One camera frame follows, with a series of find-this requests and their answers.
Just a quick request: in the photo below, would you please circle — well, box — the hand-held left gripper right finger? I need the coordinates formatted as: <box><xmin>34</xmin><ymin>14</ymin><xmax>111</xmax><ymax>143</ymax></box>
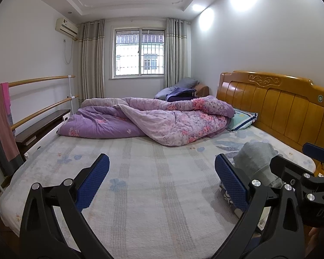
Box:
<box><xmin>214</xmin><ymin>154</ymin><xmax>305</xmax><ymax>259</ymax></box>

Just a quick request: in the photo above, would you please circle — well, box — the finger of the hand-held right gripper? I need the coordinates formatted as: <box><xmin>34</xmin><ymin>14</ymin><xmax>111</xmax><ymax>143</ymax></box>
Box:
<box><xmin>270</xmin><ymin>155</ymin><xmax>318</xmax><ymax>195</ymax></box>
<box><xmin>302</xmin><ymin>143</ymin><xmax>324</xmax><ymax>165</ymax></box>

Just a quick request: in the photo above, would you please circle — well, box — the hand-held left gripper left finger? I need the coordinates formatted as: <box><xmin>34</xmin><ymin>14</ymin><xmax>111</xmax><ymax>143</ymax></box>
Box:
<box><xmin>19</xmin><ymin>153</ymin><xmax>110</xmax><ymax>259</ymax></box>

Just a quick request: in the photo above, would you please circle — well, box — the grey fleece garment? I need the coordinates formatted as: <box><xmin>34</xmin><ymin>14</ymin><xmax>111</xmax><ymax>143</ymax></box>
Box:
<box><xmin>233</xmin><ymin>142</ymin><xmax>284</xmax><ymax>189</ymax></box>

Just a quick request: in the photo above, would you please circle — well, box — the person's right hand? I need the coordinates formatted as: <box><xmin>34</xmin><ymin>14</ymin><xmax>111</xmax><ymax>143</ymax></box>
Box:
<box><xmin>308</xmin><ymin>227</ymin><xmax>324</xmax><ymax>252</ymax></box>

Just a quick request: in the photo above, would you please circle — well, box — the bed with pale printed sheet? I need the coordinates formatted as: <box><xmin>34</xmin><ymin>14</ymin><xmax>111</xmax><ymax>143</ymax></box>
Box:
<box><xmin>0</xmin><ymin>108</ymin><xmax>316</xmax><ymax>238</ymax></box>

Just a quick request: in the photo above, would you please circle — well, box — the purple floral quilt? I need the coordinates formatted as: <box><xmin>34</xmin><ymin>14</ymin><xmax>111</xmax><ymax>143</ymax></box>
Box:
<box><xmin>57</xmin><ymin>95</ymin><xmax>235</xmax><ymax>147</ymax></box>

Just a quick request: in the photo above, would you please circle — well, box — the teal striped pillow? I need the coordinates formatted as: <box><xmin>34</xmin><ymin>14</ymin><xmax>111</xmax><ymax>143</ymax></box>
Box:
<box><xmin>227</xmin><ymin>109</ymin><xmax>258</xmax><ymax>132</ymax></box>

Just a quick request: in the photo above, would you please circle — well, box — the wooden headboard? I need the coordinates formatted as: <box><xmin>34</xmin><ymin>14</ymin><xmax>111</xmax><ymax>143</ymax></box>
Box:
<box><xmin>216</xmin><ymin>71</ymin><xmax>324</xmax><ymax>152</ymax></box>

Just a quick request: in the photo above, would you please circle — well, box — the dark wooden bedside shelf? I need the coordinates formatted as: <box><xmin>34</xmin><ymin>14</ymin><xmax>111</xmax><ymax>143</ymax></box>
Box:
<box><xmin>15</xmin><ymin>109</ymin><xmax>71</xmax><ymax>146</ymax></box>

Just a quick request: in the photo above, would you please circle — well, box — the folded purple cloth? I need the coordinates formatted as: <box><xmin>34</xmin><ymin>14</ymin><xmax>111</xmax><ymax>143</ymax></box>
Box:
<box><xmin>166</xmin><ymin>88</ymin><xmax>196</xmax><ymax>102</ymax></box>

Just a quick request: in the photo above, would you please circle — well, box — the dusty pink grey-edged cloth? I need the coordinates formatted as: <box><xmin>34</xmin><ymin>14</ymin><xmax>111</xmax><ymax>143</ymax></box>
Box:
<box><xmin>0</xmin><ymin>85</ymin><xmax>25</xmax><ymax>177</ymax></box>

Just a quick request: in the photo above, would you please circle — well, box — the grey purple bedding pile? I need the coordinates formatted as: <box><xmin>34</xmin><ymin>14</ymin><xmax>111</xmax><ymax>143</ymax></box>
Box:
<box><xmin>154</xmin><ymin>77</ymin><xmax>200</xmax><ymax>100</ymax></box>

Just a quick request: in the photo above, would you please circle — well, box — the bright pink towel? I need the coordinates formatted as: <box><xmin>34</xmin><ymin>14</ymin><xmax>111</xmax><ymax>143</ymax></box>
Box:
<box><xmin>0</xmin><ymin>82</ymin><xmax>14</xmax><ymax>130</ymax></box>

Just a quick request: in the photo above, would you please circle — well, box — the barred window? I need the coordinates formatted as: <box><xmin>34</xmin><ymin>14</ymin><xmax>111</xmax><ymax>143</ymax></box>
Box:
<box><xmin>112</xmin><ymin>27</ymin><xmax>166</xmax><ymax>79</ymax></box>

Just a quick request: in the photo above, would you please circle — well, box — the white air conditioner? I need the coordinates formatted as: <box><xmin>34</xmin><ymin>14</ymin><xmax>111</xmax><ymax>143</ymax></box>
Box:
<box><xmin>55</xmin><ymin>17</ymin><xmax>79</xmax><ymax>41</ymax></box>

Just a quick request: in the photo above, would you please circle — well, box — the wooden bed side rail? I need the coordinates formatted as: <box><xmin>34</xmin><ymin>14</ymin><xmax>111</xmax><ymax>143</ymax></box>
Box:
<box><xmin>0</xmin><ymin>95</ymin><xmax>79</xmax><ymax>146</ymax></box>

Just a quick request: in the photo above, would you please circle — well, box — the wooden wall rail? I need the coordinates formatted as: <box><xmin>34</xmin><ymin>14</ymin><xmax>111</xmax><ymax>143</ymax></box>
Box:
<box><xmin>7</xmin><ymin>76</ymin><xmax>75</xmax><ymax>88</ymax></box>

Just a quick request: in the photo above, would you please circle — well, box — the white air conditioner cable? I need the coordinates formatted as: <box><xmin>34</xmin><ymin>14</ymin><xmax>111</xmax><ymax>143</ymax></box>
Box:
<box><xmin>63</xmin><ymin>39</ymin><xmax>73</xmax><ymax>65</ymax></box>

